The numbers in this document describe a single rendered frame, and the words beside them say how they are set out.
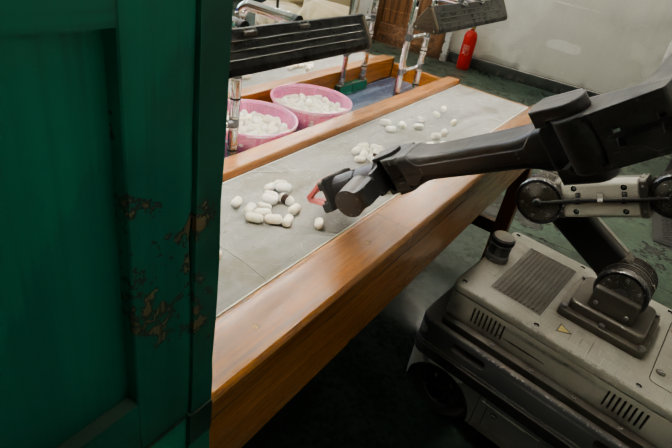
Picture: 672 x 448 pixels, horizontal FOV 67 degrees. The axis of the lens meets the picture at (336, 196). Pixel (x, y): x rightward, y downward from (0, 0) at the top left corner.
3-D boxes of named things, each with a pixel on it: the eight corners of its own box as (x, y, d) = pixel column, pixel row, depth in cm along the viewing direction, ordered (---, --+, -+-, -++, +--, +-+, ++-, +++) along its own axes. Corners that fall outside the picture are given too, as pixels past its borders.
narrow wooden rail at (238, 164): (454, 103, 220) (461, 78, 215) (17, 311, 85) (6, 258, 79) (442, 99, 222) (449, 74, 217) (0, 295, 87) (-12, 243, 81)
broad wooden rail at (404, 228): (543, 154, 205) (560, 111, 196) (186, 505, 70) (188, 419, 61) (514, 143, 210) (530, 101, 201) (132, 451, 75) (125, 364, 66)
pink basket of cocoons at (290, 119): (305, 141, 157) (309, 112, 152) (275, 177, 134) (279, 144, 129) (226, 120, 161) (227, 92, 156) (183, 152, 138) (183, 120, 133)
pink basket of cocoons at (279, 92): (362, 129, 172) (368, 103, 168) (315, 149, 152) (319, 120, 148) (302, 104, 184) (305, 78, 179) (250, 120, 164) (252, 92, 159)
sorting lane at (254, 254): (526, 112, 204) (528, 106, 203) (127, 387, 68) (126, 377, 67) (458, 88, 217) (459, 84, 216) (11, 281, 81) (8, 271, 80)
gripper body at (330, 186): (314, 183, 102) (341, 173, 97) (343, 169, 109) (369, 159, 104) (326, 213, 102) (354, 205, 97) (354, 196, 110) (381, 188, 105)
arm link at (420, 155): (631, 159, 61) (596, 81, 59) (608, 186, 59) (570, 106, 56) (416, 183, 99) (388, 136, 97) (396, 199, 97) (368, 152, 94)
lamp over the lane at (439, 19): (506, 20, 191) (513, 0, 187) (435, 35, 144) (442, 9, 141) (486, 15, 194) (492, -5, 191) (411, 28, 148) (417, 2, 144)
